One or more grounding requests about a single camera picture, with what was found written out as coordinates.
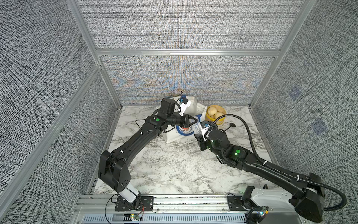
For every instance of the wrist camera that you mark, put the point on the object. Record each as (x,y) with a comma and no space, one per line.
(184,104)
(204,126)

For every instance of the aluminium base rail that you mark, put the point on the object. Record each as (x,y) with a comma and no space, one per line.
(269,206)

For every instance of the black spoon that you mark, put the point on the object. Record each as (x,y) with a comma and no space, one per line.
(230,126)

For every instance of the yellow bowl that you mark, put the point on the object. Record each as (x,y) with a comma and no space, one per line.
(211,118)

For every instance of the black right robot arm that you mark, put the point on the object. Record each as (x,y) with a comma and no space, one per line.
(307,199)

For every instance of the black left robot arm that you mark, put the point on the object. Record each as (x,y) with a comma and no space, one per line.
(167,106)

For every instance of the blue compass clear case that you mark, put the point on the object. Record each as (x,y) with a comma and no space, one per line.
(198,130)

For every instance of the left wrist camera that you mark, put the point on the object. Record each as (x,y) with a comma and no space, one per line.
(184,104)

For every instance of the beige bun left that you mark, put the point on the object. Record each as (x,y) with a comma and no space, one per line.
(211,111)

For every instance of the beige bun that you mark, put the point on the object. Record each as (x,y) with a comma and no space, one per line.
(218,114)
(211,111)

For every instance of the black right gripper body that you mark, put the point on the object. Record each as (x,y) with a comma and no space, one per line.
(203,144)

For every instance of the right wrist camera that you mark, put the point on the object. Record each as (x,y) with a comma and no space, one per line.
(204,126)

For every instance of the beige bun right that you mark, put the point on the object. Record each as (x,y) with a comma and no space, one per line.
(218,114)

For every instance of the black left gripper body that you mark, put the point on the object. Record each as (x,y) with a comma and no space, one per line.
(183,121)

